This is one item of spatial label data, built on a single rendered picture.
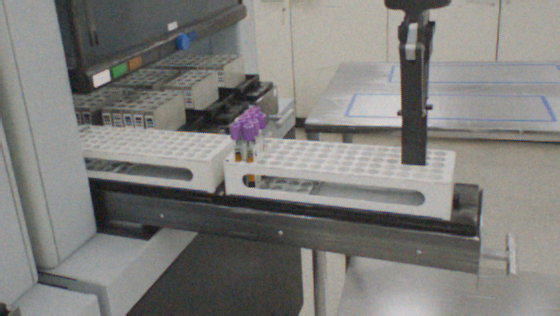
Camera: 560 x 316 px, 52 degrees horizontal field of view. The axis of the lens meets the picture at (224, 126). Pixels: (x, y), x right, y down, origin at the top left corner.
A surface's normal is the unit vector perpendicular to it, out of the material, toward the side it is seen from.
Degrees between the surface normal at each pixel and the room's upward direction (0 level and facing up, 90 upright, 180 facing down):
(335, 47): 90
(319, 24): 90
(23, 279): 90
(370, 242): 90
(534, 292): 0
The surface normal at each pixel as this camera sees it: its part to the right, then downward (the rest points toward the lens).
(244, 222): -0.40, 0.34
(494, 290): -0.09, -0.94
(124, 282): 0.91, 0.06
